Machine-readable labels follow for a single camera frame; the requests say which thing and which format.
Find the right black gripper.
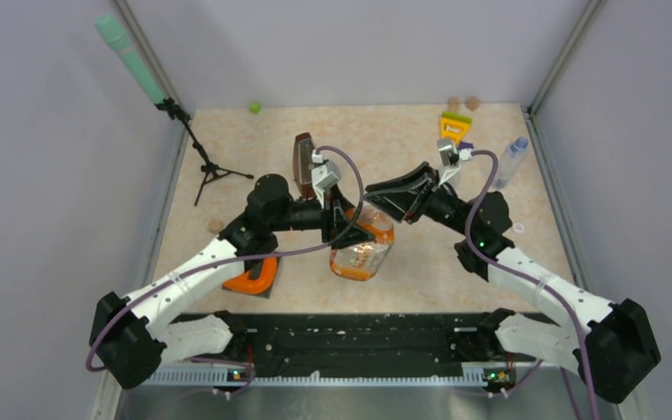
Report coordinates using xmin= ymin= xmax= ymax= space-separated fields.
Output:
xmin=364 ymin=163 xmax=476 ymax=238

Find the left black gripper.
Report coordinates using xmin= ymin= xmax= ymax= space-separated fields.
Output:
xmin=270 ymin=184 xmax=375 ymax=250

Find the orange juice bottle yellow cap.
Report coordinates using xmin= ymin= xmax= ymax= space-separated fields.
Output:
xmin=329 ymin=205 xmax=395 ymax=282

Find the clear small water bottle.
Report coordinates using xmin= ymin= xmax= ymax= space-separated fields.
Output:
xmin=491 ymin=136 xmax=529 ymax=190

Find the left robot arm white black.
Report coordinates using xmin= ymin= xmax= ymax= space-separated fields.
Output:
xmin=86 ymin=174 xmax=375 ymax=389

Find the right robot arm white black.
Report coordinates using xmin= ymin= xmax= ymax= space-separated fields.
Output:
xmin=365 ymin=163 xmax=662 ymax=404

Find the yellow triangular toy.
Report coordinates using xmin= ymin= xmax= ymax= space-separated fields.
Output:
xmin=439 ymin=111 xmax=473 ymax=145

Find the brown wooden metronome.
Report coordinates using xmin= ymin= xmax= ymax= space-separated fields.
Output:
xmin=292 ymin=132 xmax=320 ymax=200

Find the dark grey square mat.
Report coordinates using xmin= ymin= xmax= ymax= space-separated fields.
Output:
xmin=227 ymin=255 xmax=284 ymax=300

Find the tan wooden block left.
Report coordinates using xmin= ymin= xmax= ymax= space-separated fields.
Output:
xmin=447 ymin=96 xmax=461 ymax=114

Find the tan wooden block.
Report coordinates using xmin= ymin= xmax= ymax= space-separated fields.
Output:
xmin=447 ymin=96 xmax=461 ymax=114
xmin=465 ymin=96 xmax=482 ymax=112

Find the orange tape dispenser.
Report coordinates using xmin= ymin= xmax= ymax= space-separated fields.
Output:
xmin=222 ymin=255 xmax=280 ymax=296

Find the tan wooden block right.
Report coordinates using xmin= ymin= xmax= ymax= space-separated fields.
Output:
xmin=465 ymin=96 xmax=482 ymax=112

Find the tan wooden cube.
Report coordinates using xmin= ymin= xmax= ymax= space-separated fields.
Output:
xmin=206 ymin=219 xmax=226 ymax=235

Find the black tripod microphone stand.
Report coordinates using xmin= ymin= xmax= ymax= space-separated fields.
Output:
xmin=155 ymin=98 xmax=254 ymax=207

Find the small green cube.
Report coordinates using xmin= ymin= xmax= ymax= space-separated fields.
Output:
xmin=248 ymin=101 xmax=262 ymax=115

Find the mint green microphone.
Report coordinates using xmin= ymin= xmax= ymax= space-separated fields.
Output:
xmin=94 ymin=14 xmax=165 ymax=108

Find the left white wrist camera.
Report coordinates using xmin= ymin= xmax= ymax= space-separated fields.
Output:
xmin=311 ymin=150 xmax=341 ymax=208

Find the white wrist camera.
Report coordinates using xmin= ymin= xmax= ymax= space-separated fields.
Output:
xmin=311 ymin=150 xmax=341 ymax=208
xmin=437 ymin=138 xmax=474 ymax=186

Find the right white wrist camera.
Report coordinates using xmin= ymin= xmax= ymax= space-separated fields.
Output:
xmin=437 ymin=138 xmax=474 ymax=186

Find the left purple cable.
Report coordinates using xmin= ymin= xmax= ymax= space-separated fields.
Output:
xmin=85 ymin=144 xmax=366 ymax=374

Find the purple cable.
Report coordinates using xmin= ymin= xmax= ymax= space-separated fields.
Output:
xmin=463 ymin=149 xmax=601 ymax=420
xmin=85 ymin=144 xmax=366 ymax=374

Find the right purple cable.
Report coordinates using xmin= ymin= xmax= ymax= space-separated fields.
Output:
xmin=463 ymin=149 xmax=601 ymax=420

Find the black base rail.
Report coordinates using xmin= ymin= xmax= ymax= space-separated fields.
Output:
xmin=202 ymin=313 xmax=528 ymax=379

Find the grey toothed cable tray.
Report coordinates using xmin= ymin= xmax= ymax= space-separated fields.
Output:
xmin=143 ymin=365 xmax=511 ymax=388

